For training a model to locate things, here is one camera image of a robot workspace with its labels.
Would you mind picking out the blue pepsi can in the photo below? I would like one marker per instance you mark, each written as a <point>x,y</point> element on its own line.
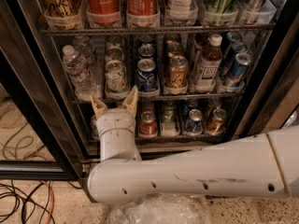
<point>146,76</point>
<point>146,52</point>

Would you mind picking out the clear plastic bag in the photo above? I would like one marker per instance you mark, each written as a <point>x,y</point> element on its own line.
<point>162,208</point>

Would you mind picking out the front clear water bottle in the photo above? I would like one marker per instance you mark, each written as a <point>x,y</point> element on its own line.
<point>76,66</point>

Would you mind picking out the orange lacroix can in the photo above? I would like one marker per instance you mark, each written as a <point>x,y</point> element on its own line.
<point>174,49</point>
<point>177,72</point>

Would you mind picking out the fridge glass door right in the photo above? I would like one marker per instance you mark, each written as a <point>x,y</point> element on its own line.
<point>280,88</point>

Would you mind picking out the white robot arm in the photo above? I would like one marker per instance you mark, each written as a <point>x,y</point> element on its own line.
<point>263,165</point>

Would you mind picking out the front blue pepsi can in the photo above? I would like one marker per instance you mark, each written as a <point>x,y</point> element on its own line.
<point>146,76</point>

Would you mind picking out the bottom shelf red can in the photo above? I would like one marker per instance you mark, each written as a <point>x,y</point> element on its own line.
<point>147,123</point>

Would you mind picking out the front blue red bull can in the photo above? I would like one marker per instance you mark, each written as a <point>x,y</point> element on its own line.
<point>238,69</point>

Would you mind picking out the red coca-cola can left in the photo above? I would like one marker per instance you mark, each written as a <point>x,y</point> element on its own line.
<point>104,11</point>

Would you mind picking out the amber tea bottle white cap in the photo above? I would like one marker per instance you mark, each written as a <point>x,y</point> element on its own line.
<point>208,63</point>

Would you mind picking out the open fridge glass door left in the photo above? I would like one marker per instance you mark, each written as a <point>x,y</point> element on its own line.
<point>32,74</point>

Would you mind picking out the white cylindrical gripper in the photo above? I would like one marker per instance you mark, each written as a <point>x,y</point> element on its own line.
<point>116,119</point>

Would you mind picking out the clear water bottle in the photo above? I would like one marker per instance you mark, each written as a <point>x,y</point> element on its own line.
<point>76,66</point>
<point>84,45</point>

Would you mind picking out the bottom shelf blue can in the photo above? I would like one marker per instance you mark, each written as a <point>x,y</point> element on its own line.
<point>193,123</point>

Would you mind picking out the rear clear water bottle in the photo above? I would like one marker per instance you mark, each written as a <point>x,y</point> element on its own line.
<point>84,45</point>

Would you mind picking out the green white 7up can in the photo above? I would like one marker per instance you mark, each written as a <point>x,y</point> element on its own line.
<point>115,76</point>

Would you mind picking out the blue red bull can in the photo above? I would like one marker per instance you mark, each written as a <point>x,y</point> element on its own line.
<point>235,48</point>
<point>238,69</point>

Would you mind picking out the front orange lacroix can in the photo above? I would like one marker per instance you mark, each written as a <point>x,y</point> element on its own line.
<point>177,72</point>

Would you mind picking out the bottom shelf orange can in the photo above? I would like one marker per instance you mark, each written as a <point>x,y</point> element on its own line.
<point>216,120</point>

